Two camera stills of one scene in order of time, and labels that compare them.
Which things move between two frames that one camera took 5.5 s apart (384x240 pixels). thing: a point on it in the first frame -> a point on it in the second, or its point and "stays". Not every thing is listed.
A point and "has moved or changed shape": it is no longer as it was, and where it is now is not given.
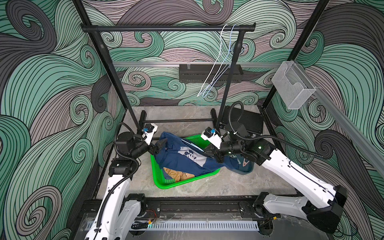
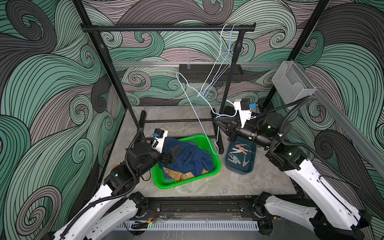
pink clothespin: x=244 y=163 stays
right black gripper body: x=219 y=154 -> x=250 y=133
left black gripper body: x=152 y=149 -> x=161 y=157
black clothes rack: x=219 y=119 stays
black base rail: x=189 y=208 stays
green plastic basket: x=157 y=173 stays
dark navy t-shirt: x=176 y=153 has moved or changed shape
